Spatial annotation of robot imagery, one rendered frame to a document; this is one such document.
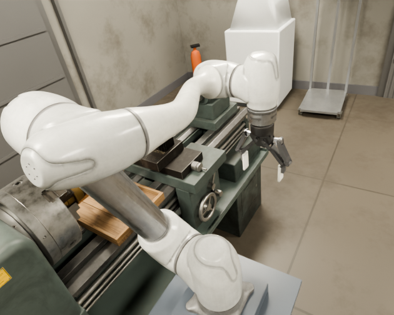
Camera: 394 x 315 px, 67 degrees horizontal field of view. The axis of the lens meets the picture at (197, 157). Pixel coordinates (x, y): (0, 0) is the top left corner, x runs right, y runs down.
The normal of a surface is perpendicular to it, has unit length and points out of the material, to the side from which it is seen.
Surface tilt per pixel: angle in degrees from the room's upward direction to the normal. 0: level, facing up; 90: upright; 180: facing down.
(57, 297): 90
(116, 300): 0
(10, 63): 90
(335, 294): 0
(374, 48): 90
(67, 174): 95
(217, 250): 6
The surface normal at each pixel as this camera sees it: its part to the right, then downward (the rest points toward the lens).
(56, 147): 0.30, -0.25
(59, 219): 0.72, -0.11
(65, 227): 0.80, 0.09
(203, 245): 0.01, -0.76
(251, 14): -0.51, 0.55
